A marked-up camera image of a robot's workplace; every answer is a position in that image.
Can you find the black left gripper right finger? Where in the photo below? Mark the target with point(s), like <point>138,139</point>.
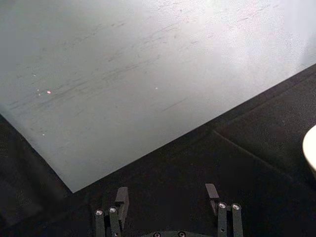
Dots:
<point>225,219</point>

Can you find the plain pale wall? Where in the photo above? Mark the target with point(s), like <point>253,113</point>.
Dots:
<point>138,74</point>

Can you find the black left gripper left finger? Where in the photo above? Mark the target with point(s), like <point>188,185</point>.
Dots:
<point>115,219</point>

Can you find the roll of white tape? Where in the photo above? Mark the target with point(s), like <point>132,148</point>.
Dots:
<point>310,148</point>

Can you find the black table cloth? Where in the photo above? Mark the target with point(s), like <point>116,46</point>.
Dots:
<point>222,172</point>

